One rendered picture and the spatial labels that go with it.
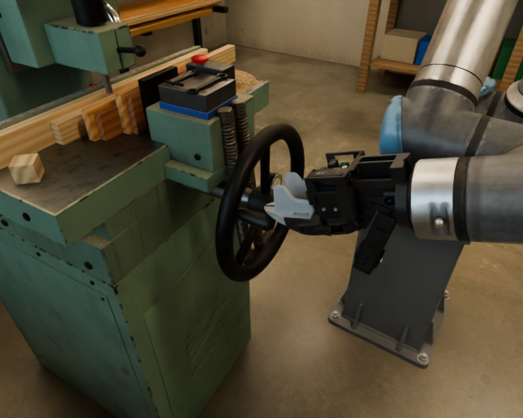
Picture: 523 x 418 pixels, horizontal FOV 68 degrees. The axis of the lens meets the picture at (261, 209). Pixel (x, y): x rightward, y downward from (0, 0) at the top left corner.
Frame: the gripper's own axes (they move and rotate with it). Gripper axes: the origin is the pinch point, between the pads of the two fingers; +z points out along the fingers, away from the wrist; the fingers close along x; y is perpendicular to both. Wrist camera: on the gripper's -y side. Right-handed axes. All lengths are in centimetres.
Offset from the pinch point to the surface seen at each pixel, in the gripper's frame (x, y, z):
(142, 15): -190, 46, 208
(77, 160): 6.7, 13.6, 30.0
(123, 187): 6.5, 8.2, 22.2
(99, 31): -5.9, 30.4, 26.9
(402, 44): -296, -33, 57
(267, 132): -8.1, 9.3, 2.6
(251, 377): -17, -77, 45
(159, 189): -1.0, 3.6, 23.8
